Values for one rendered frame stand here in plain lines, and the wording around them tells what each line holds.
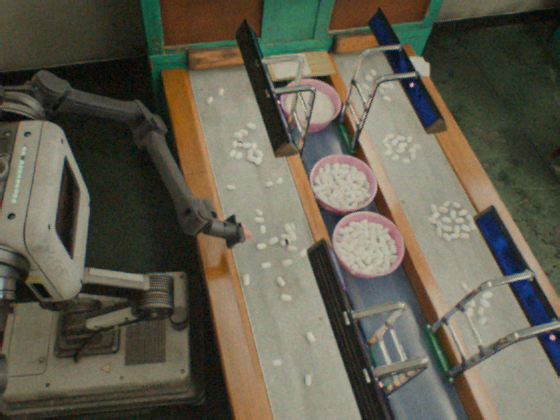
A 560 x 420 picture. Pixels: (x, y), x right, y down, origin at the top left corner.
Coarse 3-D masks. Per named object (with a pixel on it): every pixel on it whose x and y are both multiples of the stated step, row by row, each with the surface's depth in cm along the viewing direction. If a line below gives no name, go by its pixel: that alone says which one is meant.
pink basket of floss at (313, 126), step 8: (304, 80) 222; (312, 80) 222; (328, 96) 223; (336, 96) 219; (336, 104) 219; (288, 112) 210; (336, 112) 216; (328, 120) 210; (296, 128) 218; (312, 128) 214; (320, 128) 216
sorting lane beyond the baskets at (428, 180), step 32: (352, 64) 235; (384, 64) 237; (352, 96) 223; (384, 96) 226; (384, 128) 215; (416, 128) 217; (384, 160) 205; (416, 160) 207; (416, 192) 198; (448, 192) 200; (416, 224) 190; (448, 224) 191; (448, 256) 184; (480, 256) 185; (448, 288) 177; (512, 320) 173; (512, 352) 166; (544, 352) 168; (512, 384) 161; (544, 384) 162; (512, 416) 155; (544, 416) 156
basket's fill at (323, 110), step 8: (288, 96) 221; (304, 96) 221; (320, 96) 222; (288, 104) 218; (320, 104) 220; (328, 104) 220; (312, 112) 216; (320, 112) 217; (328, 112) 218; (312, 120) 215; (320, 120) 215
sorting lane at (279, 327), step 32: (224, 96) 215; (224, 128) 206; (256, 128) 207; (224, 160) 197; (224, 192) 189; (256, 192) 190; (288, 192) 192; (256, 224) 183; (288, 224) 184; (256, 256) 176; (288, 256) 177; (256, 288) 169; (288, 288) 170; (256, 320) 163; (288, 320) 164; (320, 320) 166; (288, 352) 159; (320, 352) 160; (288, 384) 153; (320, 384) 154; (288, 416) 149; (320, 416) 149; (352, 416) 150
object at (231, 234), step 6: (234, 216) 162; (228, 222) 159; (234, 222) 161; (228, 228) 157; (234, 228) 159; (222, 234) 156; (228, 234) 158; (234, 234) 159; (228, 240) 161; (234, 240) 159; (240, 240) 158; (228, 246) 161
